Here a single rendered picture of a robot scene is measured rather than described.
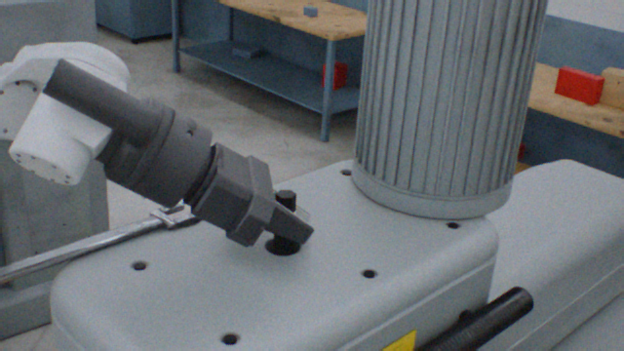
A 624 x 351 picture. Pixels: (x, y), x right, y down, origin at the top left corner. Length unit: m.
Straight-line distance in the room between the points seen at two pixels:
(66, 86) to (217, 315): 0.24
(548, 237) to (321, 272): 0.49
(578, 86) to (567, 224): 3.49
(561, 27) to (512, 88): 4.49
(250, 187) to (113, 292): 0.16
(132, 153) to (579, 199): 0.82
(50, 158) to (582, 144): 4.91
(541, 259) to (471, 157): 0.31
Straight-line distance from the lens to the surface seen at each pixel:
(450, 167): 0.83
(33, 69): 0.76
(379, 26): 0.82
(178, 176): 0.68
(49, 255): 0.76
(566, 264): 1.14
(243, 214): 0.69
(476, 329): 0.84
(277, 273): 0.73
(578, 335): 1.31
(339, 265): 0.75
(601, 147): 5.34
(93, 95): 0.65
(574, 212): 1.24
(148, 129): 0.65
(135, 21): 8.14
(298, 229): 0.75
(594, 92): 4.62
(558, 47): 5.35
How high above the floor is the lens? 2.29
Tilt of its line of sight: 25 degrees down
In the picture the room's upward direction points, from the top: 4 degrees clockwise
